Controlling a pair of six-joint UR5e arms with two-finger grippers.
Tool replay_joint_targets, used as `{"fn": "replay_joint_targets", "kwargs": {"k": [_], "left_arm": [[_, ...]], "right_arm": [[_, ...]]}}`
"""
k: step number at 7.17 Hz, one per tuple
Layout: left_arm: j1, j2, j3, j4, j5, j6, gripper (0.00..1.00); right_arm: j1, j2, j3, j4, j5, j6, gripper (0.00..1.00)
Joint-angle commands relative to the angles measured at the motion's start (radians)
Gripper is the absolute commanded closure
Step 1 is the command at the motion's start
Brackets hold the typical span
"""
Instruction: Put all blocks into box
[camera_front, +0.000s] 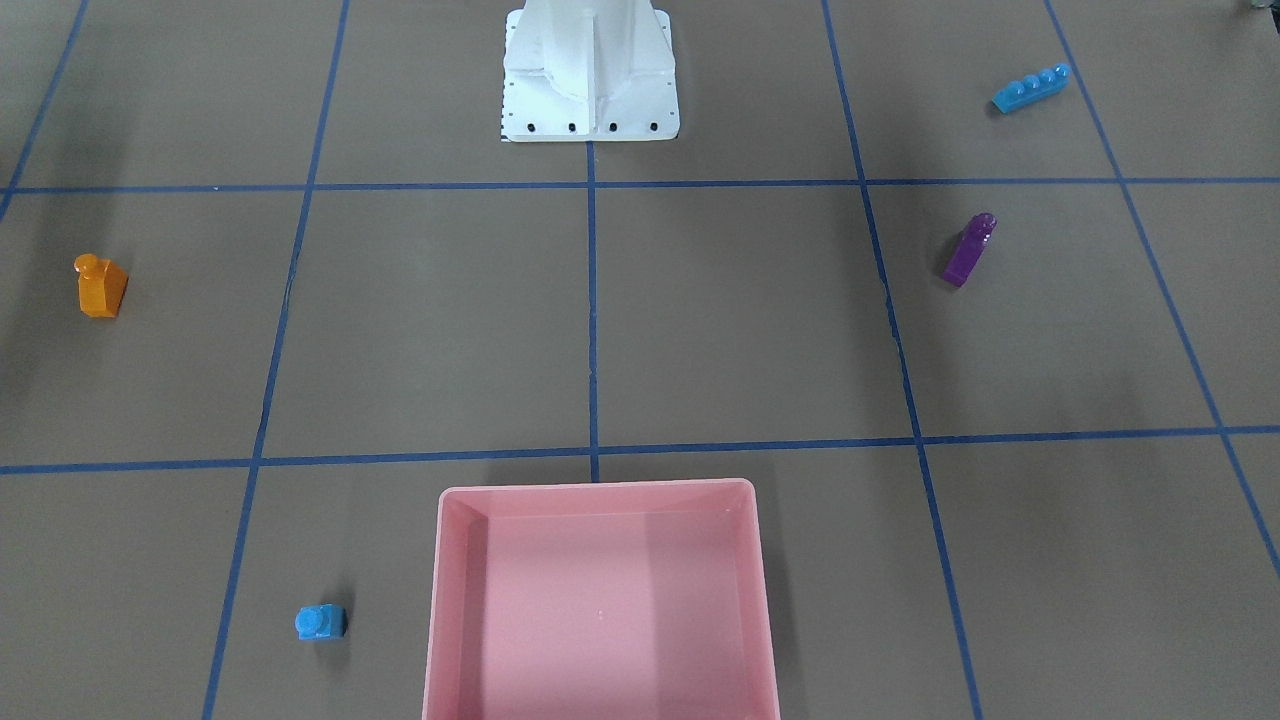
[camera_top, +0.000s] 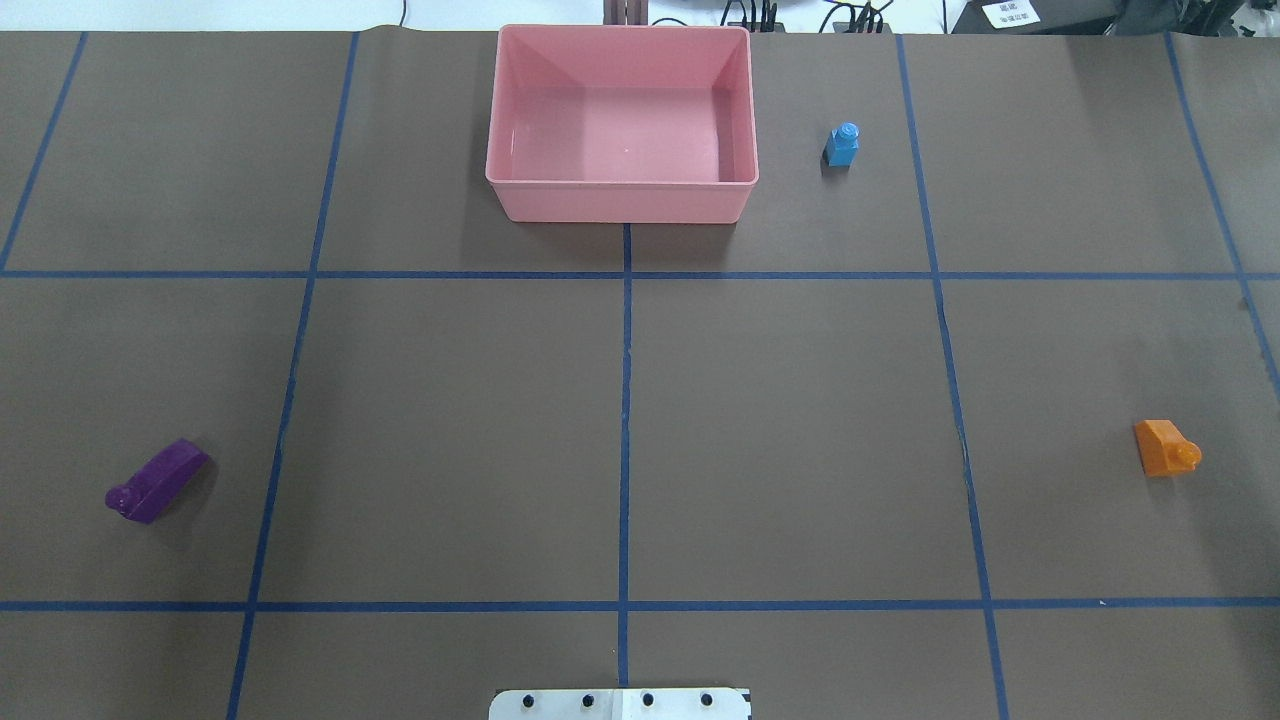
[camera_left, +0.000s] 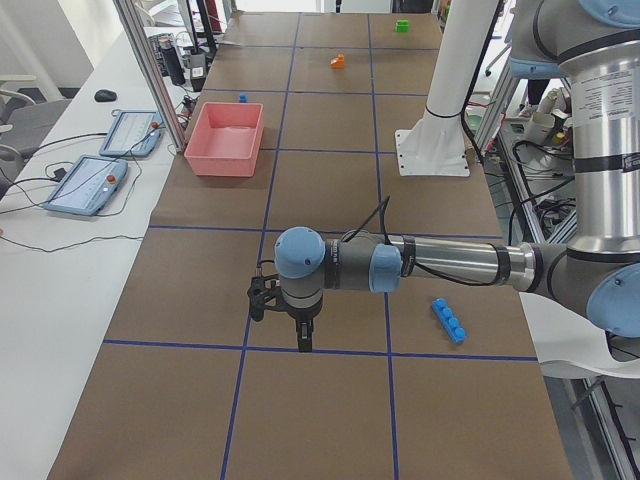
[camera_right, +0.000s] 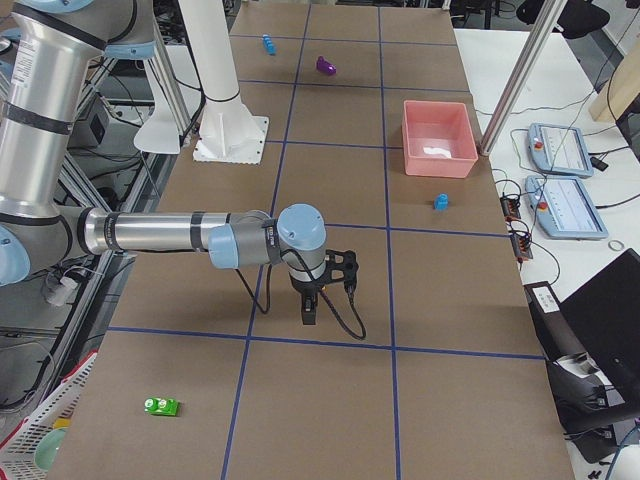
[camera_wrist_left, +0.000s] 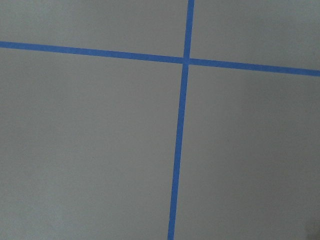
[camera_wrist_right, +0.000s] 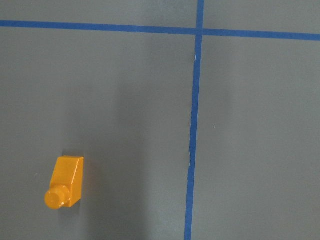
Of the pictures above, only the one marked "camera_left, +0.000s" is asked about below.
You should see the green block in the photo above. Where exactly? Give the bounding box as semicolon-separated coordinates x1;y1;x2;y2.
395;19;409;33

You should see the near teach pendant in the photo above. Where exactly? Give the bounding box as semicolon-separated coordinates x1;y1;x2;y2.
43;155;129;216

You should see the orange block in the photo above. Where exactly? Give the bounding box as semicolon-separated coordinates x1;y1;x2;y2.
330;53;345;69

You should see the far teach pendant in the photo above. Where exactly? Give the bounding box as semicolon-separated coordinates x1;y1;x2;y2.
99;110;163;158

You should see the aluminium frame post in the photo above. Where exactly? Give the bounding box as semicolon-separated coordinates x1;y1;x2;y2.
113;0;186;153

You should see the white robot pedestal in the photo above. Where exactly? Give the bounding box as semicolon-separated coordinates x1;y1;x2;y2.
395;0;500;177

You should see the teach pendant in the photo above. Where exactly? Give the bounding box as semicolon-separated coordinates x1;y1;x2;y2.
43;155;129;216
99;110;163;158

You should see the black bottle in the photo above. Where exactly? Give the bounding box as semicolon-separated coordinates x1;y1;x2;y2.
158;35;186;86

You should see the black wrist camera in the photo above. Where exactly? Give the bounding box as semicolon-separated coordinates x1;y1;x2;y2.
247;272;286;322

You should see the long blue block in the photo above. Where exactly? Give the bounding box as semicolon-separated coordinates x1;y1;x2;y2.
431;298;467;344

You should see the pink plastic box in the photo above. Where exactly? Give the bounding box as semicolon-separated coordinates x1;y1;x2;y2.
184;102;264;178

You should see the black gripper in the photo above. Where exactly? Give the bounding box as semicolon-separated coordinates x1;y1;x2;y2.
282;289;323;352

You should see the black computer mouse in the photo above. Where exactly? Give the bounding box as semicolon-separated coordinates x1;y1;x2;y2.
94;89;118;103

